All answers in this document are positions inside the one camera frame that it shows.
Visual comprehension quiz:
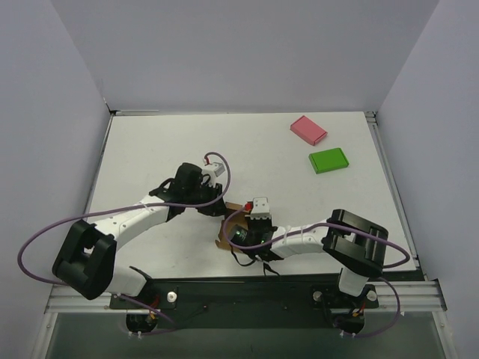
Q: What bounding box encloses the brown cardboard paper box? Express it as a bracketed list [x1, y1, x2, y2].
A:
[215, 202, 248, 251]

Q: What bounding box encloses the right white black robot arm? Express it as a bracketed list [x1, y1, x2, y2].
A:
[222, 209, 388, 297]

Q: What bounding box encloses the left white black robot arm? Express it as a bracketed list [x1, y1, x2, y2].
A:
[52, 162, 226, 308]

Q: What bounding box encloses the green paper box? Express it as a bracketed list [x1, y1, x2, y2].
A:
[308, 147, 349, 174]

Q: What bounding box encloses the pink paper box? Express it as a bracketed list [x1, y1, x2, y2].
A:
[290, 115, 328, 146]

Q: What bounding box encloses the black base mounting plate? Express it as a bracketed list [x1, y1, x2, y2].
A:
[110, 274, 379, 329]

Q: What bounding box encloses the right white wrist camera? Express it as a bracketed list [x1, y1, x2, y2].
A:
[249, 197, 272, 220]

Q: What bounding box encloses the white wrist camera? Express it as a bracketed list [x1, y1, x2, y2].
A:
[249, 197, 272, 220]
[201, 162, 225, 187]

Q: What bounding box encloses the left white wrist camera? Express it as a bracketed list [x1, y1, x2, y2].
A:
[201, 162, 225, 187]

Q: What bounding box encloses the aluminium table frame rail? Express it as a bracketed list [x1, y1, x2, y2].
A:
[44, 111, 448, 315]

